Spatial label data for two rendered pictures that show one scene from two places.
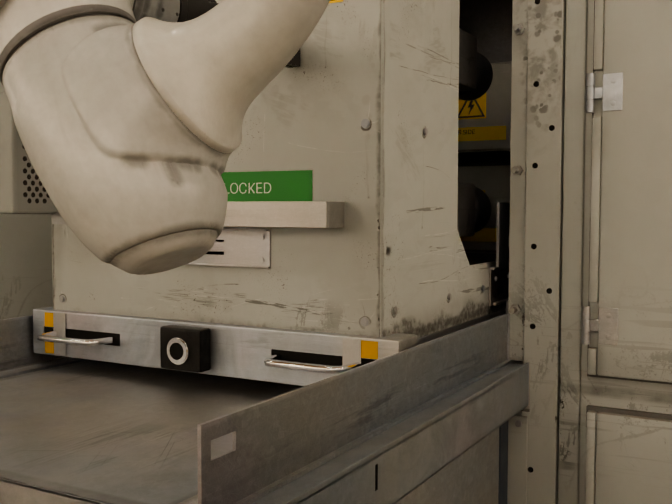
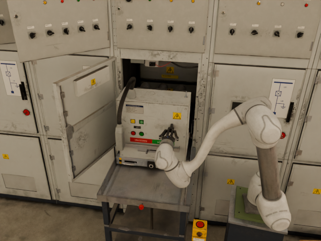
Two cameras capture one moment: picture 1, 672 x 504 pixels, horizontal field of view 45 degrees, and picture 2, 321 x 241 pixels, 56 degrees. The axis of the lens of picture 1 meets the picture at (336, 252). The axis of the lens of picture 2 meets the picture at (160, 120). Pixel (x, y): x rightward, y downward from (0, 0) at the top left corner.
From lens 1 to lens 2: 1.60 m
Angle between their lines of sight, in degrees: 32
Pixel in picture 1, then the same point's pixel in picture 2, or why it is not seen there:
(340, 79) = (179, 130)
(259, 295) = not seen: hidden behind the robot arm
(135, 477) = (169, 197)
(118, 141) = (184, 180)
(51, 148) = (176, 180)
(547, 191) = (200, 123)
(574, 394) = not seen: hidden behind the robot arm
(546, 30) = (202, 98)
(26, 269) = (100, 141)
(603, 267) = not seen: hidden behind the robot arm
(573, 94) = (206, 108)
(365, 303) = (182, 158)
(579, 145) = (206, 116)
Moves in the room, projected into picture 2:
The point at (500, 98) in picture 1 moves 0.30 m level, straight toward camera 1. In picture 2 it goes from (176, 69) to (184, 81)
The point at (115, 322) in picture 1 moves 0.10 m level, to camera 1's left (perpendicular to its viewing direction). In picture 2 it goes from (135, 159) to (122, 162)
